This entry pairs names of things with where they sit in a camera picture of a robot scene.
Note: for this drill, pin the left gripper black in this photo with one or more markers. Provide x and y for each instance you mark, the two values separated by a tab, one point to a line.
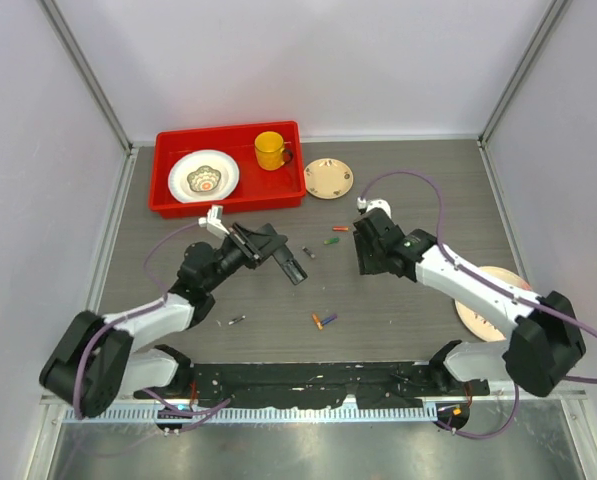
252	249

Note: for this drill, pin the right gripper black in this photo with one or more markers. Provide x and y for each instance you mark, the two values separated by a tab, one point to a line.
365	265

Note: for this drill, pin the black remote control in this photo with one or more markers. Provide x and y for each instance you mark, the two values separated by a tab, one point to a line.
289	265

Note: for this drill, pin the orange battery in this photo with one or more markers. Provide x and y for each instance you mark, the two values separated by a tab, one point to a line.
317	321

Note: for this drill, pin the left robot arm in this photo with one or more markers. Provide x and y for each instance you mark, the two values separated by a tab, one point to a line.
102	357

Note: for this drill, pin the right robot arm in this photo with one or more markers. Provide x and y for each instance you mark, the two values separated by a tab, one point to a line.
540	344

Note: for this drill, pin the black battery centre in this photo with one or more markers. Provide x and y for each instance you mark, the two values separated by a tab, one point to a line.
308	252

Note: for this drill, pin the red plastic tray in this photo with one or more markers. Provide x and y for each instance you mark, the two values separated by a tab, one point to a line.
257	189

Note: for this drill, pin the beige floral saucer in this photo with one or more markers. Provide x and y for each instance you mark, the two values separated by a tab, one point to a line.
328	178

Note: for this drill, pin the yellow mug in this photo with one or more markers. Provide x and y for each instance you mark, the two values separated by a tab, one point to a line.
271	151

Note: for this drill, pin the white paper plate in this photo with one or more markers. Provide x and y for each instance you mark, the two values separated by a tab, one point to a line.
203	176

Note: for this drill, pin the pink rimmed plate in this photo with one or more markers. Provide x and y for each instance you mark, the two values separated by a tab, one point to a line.
477	324

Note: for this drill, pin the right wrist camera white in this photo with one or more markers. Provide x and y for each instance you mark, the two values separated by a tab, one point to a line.
364	205

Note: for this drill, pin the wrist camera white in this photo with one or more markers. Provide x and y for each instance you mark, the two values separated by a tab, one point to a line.
212	222
364	205

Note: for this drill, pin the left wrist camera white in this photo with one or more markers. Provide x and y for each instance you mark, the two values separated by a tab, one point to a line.
212	222

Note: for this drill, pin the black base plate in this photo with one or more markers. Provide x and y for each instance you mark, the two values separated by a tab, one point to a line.
316	386

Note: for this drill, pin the white slotted cable duct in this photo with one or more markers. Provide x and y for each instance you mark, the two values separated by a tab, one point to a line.
346	413

